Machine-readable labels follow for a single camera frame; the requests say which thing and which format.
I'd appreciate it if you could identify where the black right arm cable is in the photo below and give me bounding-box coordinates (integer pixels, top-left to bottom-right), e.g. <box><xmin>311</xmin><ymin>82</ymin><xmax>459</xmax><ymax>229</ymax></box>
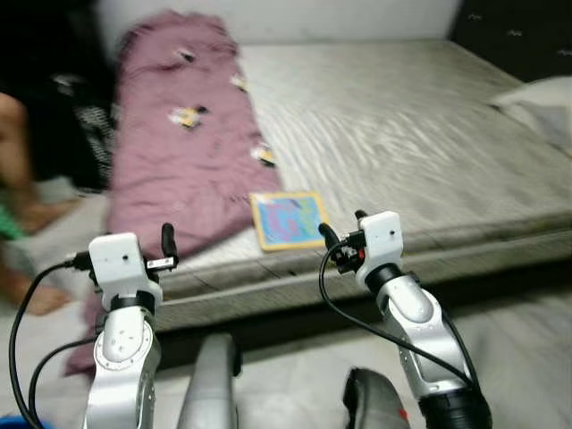
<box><xmin>319</xmin><ymin>246</ymin><xmax>466</xmax><ymax>390</ymax></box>

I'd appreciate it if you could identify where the grey quilted mattress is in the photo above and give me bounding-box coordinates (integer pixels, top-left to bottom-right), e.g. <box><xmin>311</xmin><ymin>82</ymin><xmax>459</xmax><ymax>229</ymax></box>
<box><xmin>152</xmin><ymin>40</ymin><xmax>572</xmax><ymax>332</ymax></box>

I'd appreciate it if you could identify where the black printed cloth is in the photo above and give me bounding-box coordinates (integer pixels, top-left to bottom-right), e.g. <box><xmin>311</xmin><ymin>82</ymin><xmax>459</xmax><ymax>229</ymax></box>
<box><xmin>0</xmin><ymin>0</ymin><xmax>122</xmax><ymax>193</ymax></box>

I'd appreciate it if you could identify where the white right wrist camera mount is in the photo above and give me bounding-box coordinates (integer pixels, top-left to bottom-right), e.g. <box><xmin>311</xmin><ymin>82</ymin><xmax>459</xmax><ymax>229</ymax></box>
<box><xmin>356</xmin><ymin>211</ymin><xmax>405</xmax><ymax>291</ymax></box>

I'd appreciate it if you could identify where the grey right robot leg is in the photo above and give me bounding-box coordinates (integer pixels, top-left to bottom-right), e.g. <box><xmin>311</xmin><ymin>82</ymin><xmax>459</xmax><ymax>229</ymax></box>
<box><xmin>342</xmin><ymin>368</ymin><xmax>412</xmax><ymax>429</ymax></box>

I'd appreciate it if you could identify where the grey robot leg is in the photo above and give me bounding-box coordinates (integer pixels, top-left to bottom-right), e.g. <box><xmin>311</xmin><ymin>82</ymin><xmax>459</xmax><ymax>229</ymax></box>
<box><xmin>176</xmin><ymin>333</ymin><xmax>242</xmax><ymax>429</ymax></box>
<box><xmin>342</xmin><ymin>368</ymin><xmax>412</xmax><ymax>429</ymax></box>

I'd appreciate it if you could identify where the maroon cartoon print blanket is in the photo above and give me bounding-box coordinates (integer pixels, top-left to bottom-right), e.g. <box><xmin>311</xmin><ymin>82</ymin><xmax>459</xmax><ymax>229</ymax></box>
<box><xmin>63</xmin><ymin>9</ymin><xmax>282</xmax><ymax>376</ymax></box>

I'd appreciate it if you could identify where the black tufted headboard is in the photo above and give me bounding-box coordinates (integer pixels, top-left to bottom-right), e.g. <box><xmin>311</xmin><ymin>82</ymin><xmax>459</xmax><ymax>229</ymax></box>
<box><xmin>447</xmin><ymin>0</ymin><xmax>572</xmax><ymax>83</ymax></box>

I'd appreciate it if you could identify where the white pillow with green print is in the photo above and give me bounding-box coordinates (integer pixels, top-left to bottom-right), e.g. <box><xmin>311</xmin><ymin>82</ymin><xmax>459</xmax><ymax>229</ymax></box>
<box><xmin>490</xmin><ymin>76</ymin><xmax>572</xmax><ymax>153</ymax></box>

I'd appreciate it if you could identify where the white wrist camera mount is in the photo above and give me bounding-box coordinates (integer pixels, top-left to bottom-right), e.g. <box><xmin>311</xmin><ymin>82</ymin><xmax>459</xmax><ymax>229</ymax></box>
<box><xmin>356</xmin><ymin>211</ymin><xmax>405</xmax><ymax>291</ymax></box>
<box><xmin>88</xmin><ymin>232</ymin><xmax>164</xmax><ymax>309</ymax></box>

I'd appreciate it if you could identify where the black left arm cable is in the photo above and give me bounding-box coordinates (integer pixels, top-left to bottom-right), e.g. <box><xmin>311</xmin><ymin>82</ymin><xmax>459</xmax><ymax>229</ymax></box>
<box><xmin>7</xmin><ymin>253</ymin><xmax>97</xmax><ymax>429</ymax></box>

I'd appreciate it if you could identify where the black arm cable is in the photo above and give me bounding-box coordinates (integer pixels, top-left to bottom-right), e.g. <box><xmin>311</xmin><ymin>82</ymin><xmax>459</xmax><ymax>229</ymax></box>
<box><xmin>7</xmin><ymin>253</ymin><xmax>97</xmax><ymax>429</ymax></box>
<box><xmin>319</xmin><ymin>246</ymin><xmax>466</xmax><ymax>390</ymax></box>

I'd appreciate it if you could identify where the grey left robot leg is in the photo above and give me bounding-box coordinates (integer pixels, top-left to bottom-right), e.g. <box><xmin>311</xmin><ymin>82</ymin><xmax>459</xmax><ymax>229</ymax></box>
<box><xmin>176</xmin><ymin>333</ymin><xmax>242</xmax><ymax>429</ymax></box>

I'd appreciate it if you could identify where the person's green garment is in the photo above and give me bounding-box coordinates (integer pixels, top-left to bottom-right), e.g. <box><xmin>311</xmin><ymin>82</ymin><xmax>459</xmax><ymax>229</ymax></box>
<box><xmin>0</xmin><ymin>201</ymin><xmax>28</xmax><ymax>242</ymax></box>

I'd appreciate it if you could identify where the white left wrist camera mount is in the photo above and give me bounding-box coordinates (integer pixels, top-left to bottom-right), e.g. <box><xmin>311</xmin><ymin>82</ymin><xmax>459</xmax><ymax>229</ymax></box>
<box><xmin>88</xmin><ymin>232</ymin><xmax>164</xmax><ymax>309</ymax></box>

